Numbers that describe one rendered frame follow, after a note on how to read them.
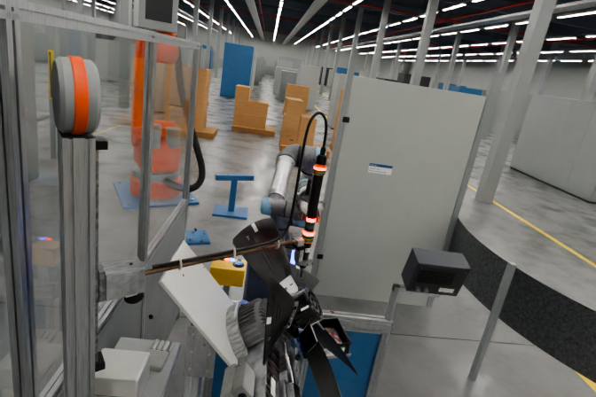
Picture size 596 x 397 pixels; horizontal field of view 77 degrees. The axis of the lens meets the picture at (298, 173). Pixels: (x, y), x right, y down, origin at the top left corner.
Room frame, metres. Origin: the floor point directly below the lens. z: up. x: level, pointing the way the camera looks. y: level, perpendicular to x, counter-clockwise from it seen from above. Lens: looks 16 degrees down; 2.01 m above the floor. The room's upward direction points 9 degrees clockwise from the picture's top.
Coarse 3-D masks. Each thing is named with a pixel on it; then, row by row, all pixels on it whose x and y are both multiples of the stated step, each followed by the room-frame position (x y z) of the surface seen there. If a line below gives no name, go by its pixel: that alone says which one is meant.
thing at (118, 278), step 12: (108, 264) 0.83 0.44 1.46; (120, 264) 0.84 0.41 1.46; (132, 264) 0.84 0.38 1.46; (108, 276) 0.78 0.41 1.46; (120, 276) 0.80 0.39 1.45; (132, 276) 0.81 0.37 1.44; (144, 276) 0.83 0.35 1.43; (108, 288) 0.78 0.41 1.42; (120, 288) 0.80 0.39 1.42; (132, 288) 0.82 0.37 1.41; (144, 288) 0.83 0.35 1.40
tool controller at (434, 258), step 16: (416, 256) 1.61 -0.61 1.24; (432, 256) 1.63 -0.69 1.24; (448, 256) 1.65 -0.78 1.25; (464, 256) 1.67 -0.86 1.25; (416, 272) 1.58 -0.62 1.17; (432, 272) 1.58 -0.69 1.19; (448, 272) 1.59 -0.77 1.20; (464, 272) 1.59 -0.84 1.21; (416, 288) 1.59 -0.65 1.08; (432, 288) 1.61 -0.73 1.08; (448, 288) 1.62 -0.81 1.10
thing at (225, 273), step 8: (216, 264) 1.54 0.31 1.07; (224, 264) 1.55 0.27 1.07; (232, 264) 1.56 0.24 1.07; (216, 272) 1.51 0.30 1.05; (224, 272) 1.51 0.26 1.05; (232, 272) 1.52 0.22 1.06; (240, 272) 1.52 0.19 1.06; (216, 280) 1.51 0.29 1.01; (224, 280) 1.51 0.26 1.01; (232, 280) 1.52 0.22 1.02; (240, 280) 1.52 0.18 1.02
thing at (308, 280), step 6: (294, 270) 1.42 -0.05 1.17; (300, 270) 1.44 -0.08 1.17; (294, 276) 1.36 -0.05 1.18; (306, 276) 1.40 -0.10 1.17; (312, 276) 1.44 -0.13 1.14; (294, 282) 1.31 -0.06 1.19; (300, 282) 1.32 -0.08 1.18; (306, 282) 1.34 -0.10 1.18; (312, 282) 1.37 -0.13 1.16; (318, 282) 1.43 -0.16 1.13; (300, 288) 1.27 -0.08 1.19; (312, 288) 1.31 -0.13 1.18
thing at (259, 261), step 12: (252, 228) 1.22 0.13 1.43; (264, 228) 1.26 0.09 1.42; (276, 228) 1.30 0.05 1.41; (240, 240) 1.16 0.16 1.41; (252, 240) 1.19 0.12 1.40; (264, 240) 1.22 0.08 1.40; (264, 252) 1.19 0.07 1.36; (276, 252) 1.22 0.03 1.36; (252, 264) 1.14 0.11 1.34; (264, 264) 1.16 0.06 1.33; (276, 264) 1.18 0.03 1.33; (288, 264) 1.21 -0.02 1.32; (264, 276) 1.14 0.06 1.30; (276, 276) 1.16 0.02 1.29
